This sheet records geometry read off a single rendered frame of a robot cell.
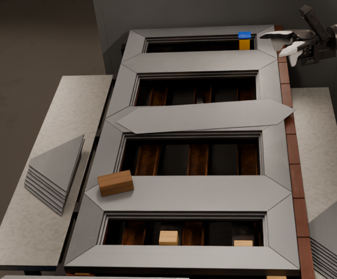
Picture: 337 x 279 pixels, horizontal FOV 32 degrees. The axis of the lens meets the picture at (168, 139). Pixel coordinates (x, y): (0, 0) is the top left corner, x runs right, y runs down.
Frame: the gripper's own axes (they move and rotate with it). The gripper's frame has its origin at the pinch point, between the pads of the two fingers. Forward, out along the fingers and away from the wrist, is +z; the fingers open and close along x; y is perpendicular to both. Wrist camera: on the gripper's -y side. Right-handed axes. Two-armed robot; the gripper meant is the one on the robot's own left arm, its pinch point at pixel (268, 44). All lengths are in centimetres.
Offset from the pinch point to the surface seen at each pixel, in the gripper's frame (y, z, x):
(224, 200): 60, 13, 12
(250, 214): 62, 7, 4
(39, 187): 63, 78, 49
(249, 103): 53, -13, 63
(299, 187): 62, -14, 13
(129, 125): 52, 38, 65
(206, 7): 33, -16, 136
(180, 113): 52, 16, 66
